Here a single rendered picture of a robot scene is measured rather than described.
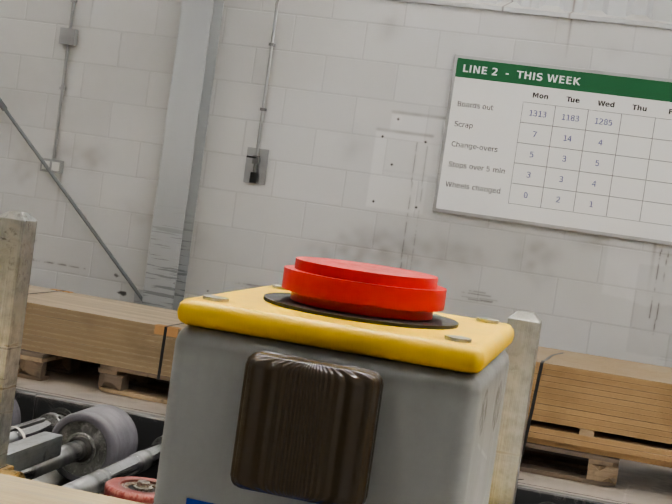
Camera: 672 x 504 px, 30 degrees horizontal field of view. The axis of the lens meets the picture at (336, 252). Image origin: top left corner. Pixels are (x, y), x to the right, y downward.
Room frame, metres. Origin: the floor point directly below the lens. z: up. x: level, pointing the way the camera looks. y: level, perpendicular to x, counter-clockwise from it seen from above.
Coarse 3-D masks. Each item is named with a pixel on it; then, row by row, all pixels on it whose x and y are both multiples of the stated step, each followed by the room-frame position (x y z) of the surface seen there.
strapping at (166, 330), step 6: (156, 324) 6.50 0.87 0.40; (174, 324) 6.60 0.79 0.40; (156, 330) 6.49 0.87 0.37; (162, 330) 6.48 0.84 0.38; (168, 330) 6.47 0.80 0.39; (174, 330) 6.47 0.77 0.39; (174, 336) 6.47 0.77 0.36; (162, 342) 6.48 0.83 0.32; (162, 348) 6.48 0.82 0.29; (162, 354) 6.48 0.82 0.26; (162, 360) 6.48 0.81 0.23
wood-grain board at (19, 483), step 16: (0, 480) 1.28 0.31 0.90; (16, 480) 1.29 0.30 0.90; (32, 480) 1.30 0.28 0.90; (0, 496) 1.22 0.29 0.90; (16, 496) 1.23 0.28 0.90; (32, 496) 1.24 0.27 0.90; (48, 496) 1.24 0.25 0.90; (64, 496) 1.25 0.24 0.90; (80, 496) 1.26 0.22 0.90; (96, 496) 1.27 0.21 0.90
